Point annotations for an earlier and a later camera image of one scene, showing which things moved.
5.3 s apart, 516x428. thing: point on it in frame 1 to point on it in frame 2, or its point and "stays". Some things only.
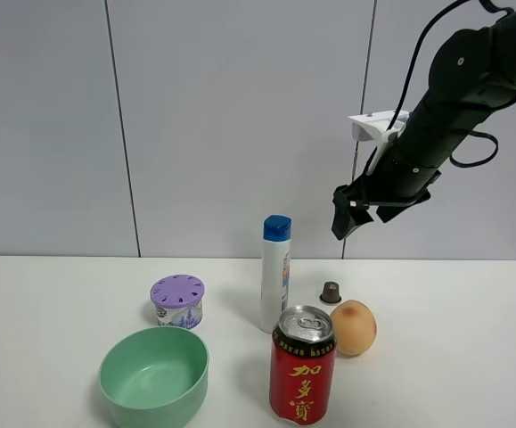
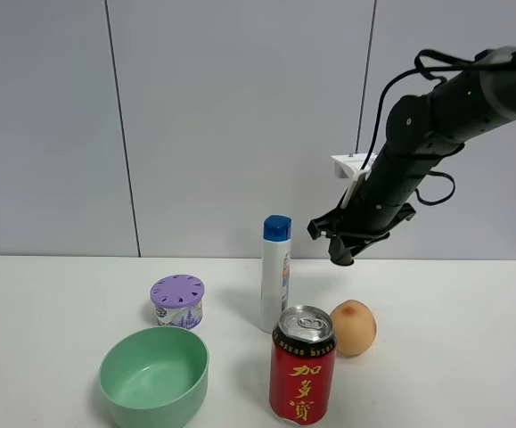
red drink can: (302, 363) stays
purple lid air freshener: (178, 300) stays
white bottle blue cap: (275, 269) stays
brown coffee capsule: (331, 293) to (345, 261)
